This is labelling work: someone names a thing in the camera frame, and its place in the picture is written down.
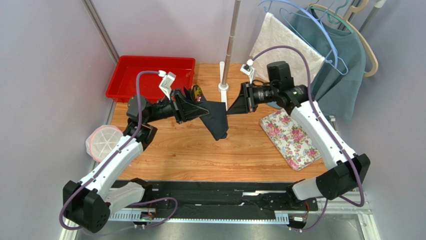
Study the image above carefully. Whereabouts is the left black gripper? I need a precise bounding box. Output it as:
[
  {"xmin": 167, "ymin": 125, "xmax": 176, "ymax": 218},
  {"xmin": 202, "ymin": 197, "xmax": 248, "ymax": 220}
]
[{"xmin": 145, "ymin": 88, "xmax": 209, "ymax": 124}]

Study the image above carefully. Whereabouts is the iridescent spoon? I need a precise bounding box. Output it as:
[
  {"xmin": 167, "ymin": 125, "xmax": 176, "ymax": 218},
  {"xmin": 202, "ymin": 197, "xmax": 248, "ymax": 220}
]
[{"xmin": 190, "ymin": 84, "xmax": 203, "ymax": 102}]

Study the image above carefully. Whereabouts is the black paper napkin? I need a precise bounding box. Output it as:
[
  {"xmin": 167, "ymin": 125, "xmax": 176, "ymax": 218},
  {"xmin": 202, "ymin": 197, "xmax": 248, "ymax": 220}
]
[{"xmin": 198, "ymin": 97, "xmax": 229, "ymax": 141}]

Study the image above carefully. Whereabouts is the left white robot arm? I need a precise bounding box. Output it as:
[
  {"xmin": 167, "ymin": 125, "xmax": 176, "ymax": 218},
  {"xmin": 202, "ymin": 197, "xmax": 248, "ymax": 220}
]
[{"xmin": 59, "ymin": 85, "xmax": 210, "ymax": 233}]

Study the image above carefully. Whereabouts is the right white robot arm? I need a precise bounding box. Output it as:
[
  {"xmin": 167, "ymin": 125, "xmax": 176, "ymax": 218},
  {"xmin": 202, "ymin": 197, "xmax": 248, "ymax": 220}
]
[{"xmin": 227, "ymin": 59, "xmax": 371, "ymax": 207}]

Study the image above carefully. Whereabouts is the white stand with metal pole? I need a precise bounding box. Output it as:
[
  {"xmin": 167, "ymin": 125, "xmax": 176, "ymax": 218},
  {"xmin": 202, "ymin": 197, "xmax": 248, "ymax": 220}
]
[{"xmin": 218, "ymin": 0, "xmax": 241, "ymax": 108}]

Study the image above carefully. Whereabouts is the floral tray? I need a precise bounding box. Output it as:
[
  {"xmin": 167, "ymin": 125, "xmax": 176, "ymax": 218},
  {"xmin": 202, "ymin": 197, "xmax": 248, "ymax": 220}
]
[{"xmin": 259, "ymin": 109, "xmax": 321, "ymax": 171}]

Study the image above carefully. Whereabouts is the red plastic bin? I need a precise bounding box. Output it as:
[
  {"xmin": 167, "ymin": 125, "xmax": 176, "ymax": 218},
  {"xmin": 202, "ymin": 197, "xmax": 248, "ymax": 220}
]
[{"xmin": 105, "ymin": 55, "xmax": 197, "ymax": 104}]

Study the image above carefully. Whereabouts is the white towel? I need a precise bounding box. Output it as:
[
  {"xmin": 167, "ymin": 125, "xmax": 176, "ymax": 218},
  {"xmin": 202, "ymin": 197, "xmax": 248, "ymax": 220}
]
[{"xmin": 250, "ymin": 13, "xmax": 325, "ymax": 86}]

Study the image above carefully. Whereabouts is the white mesh laundry bag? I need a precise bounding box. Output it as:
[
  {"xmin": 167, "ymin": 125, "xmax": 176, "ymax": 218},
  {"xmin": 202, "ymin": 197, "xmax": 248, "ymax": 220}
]
[{"xmin": 85, "ymin": 125, "xmax": 123, "ymax": 163}]

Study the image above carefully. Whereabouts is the teal shirt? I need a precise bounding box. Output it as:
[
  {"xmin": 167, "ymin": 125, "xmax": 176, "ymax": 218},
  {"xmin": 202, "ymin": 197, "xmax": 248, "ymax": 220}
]
[{"xmin": 282, "ymin": 7, "xmax": 366, "ymax": 122}]

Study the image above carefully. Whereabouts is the teal hanger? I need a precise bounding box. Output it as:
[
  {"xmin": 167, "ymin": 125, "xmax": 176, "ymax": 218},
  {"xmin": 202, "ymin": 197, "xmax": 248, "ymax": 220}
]
[{"xmin": 321, "ymin": 0, "xmax": 354, "ymax": 33}]

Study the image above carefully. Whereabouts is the beige wooden hanger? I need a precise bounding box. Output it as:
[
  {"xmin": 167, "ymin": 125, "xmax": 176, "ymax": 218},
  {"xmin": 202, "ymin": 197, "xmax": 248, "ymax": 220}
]
[{"xmin": 310, "ymin": 0, "xmax": 386, "ymax": 77}]

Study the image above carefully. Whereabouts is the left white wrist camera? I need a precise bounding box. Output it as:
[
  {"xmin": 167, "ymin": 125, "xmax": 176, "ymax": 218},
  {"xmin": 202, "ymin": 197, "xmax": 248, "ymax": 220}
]
[{"xmin": 158, "ymin": 70, "xmax": 176, "ymax": 100}]

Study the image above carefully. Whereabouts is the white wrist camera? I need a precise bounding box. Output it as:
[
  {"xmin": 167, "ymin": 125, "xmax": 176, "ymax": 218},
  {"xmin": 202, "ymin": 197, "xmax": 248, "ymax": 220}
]
[
  {"xmin": 240, "ymin": 59, "xmax": 256, "ymax": 84},
  {"xmin": 158, "ymin": 70, "xmax": 176, "ymax": 100}
]

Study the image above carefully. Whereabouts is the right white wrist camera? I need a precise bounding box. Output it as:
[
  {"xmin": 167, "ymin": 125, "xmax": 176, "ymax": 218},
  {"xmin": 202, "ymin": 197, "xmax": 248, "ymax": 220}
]
[{"xmin": 240, "ymin": 59, "xmax": 256, "ymax": 84}]

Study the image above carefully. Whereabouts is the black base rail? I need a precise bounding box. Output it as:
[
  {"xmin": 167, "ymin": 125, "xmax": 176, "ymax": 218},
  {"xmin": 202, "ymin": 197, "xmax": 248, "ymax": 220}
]
[{"xmin": 109, "ymin": 179, "xmax": 330, "ymax": 222}]

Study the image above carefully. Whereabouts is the blue wire hanger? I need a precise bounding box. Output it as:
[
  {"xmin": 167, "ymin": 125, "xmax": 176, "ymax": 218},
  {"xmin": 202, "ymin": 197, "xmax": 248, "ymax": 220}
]
[{"xmin": 278, "ymin": 0, "xmax": 350, "ymax": 76}]

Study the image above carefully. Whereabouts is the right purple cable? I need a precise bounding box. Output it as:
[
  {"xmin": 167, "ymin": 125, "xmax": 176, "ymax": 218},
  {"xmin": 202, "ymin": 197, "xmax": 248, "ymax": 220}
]
[{"xmin": 250, "ymin": 45, "xmax": 366, "ymax": 233}]

